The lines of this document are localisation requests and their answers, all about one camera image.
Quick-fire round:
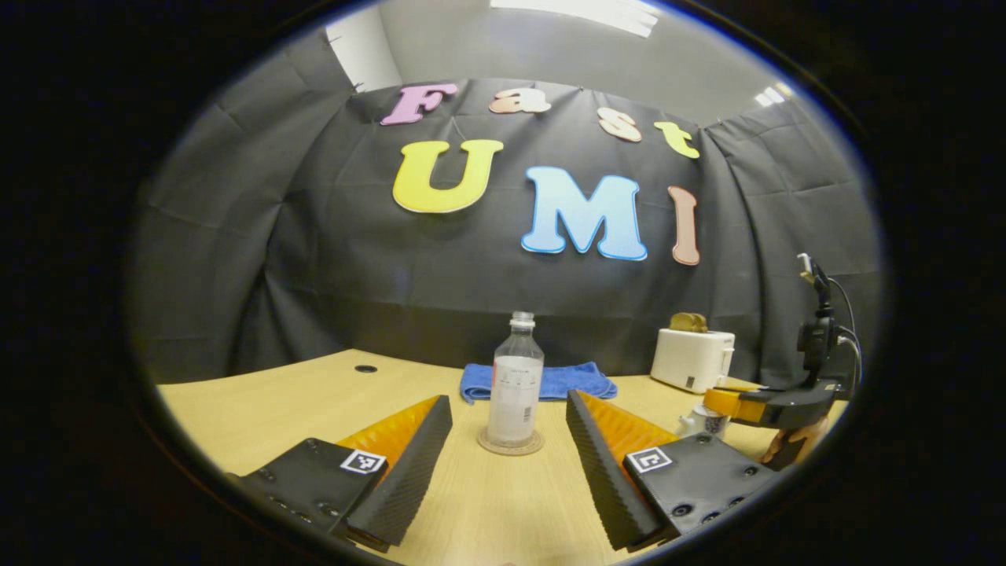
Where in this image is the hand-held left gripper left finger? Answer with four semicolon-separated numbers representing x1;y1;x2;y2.
228;395;454;553

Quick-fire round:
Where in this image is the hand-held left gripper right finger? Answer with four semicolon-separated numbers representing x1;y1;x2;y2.
566;389;787;553

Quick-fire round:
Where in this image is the white blue-flowered teacup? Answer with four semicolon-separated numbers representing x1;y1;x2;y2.
677;402;732;439

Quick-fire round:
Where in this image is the round beige coaster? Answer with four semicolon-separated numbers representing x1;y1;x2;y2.
476;427;545;457

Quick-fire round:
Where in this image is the clear plastic water bottle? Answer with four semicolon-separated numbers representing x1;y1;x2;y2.
486;311;545;449

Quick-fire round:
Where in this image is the white toaster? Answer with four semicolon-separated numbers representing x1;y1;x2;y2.
650;327;736;395

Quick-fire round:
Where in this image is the folded blue towel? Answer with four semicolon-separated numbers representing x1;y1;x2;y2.
460;361;619;406

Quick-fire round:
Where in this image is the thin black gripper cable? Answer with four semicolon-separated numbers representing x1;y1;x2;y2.
827;275;864;386

